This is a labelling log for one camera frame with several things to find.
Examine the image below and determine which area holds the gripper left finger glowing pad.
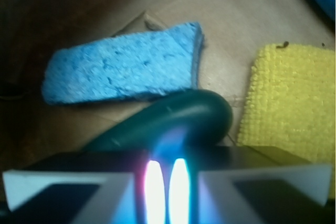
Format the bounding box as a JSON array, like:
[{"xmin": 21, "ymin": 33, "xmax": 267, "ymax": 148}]
[{"xmin": 2, "ymin": 153, "xmax": 166, "ymax": 223}]

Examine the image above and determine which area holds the brown paper bag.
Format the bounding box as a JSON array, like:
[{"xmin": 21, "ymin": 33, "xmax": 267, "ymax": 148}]
[{"xmin": 1, "ymin": 0, "xmax": 335, "ymax": 170}]

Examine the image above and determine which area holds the dark green plastic pickle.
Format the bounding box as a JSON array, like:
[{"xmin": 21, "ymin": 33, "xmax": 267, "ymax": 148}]
[{"xmin": 83, "ymin": 90, "xmax": 233, "ymax": 152}]

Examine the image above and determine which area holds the yellow knitted cloth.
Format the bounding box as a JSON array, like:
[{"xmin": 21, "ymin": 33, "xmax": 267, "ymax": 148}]
[{"xmin": 237, "ymin": 44, "xmax": 336, "ymax": 198}]

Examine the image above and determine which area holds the blue sponge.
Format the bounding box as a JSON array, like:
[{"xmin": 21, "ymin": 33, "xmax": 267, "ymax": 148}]
[{"xmin": 41, "ymin": 22, "xmax": 204, "ymax": 105}]

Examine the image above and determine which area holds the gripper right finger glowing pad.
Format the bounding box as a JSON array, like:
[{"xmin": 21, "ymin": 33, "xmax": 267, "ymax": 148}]
[{"xmin": 168, "ymin": 146, "xmax": 332, "ymax": 223}]

